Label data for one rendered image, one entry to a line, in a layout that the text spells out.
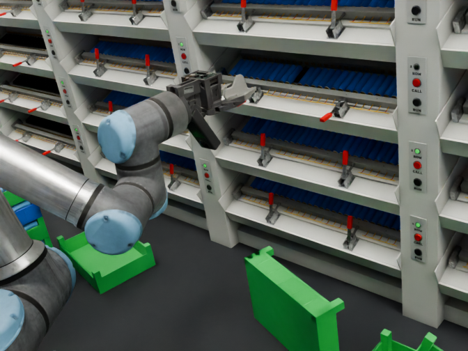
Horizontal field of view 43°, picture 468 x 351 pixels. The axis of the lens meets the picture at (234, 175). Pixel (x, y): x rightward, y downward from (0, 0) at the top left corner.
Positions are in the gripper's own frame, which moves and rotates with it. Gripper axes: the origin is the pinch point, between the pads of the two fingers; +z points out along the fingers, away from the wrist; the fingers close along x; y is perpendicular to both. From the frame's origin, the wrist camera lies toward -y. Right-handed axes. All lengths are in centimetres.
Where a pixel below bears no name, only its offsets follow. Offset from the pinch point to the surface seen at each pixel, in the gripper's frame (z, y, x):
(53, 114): 17, -30, 119
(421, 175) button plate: 16.4, -20.7, -35.9
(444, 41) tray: 17.2, 9.3, -40.0
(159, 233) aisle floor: 12, -63, 59
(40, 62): 19, -9, 123
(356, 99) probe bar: 20.5, -6.6, -17.6
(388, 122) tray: 18.3, -10.1, -27.1
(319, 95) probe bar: 20.7, -7.0, -6.8
